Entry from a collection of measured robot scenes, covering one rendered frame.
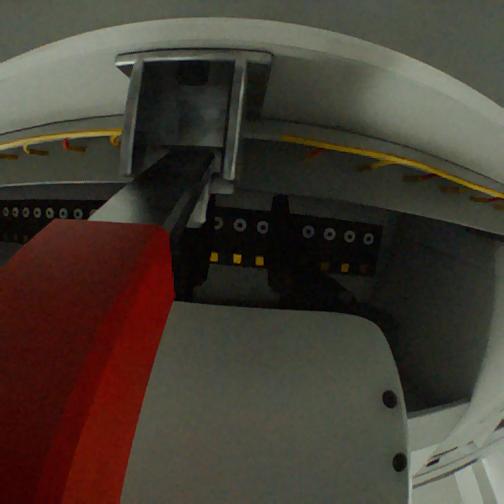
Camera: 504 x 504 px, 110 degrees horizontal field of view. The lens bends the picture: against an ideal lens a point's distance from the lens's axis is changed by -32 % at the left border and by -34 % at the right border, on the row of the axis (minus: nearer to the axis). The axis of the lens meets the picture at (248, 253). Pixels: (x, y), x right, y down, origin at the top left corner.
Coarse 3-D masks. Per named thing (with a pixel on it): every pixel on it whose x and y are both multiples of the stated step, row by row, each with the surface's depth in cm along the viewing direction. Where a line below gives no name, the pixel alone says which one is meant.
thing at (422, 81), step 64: (0, 0) 2; (64, 0) 2; (128, 0) 2; (192, 0) 2; (256, 0) 3; (320, 0) 2; (384, 0) 2; (448, 0) 2; (0, 64) 2; (64, 64) 3; (320, 64) 4; (384, 64) 3; (448, 64) 3; (0, 128) 6; (384, 128) 6; (448, 128) 5; (0, 192) 21; (64, 192) 21; (256, 192) 22
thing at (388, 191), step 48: (0, 144) 6; (48, 144) 8; (96, 144) 8; (288, 144) 8; (336, 144) 7; (288, 192) 9; (336, 192) 9; (384, 192) 9; (432, 192) 9; (480, 192) 9
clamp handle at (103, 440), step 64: (128, 192) 3; (192, 192) 3; (64, 256) 1; (128, 256) 2; (0, 320) 1; (64, 320) 1; (128, 320) 1; (0, 384) 1; (64, 384) 1; (128, 384) 1; (0, 448) 0; (64, 448) 1; (128, 448) 1
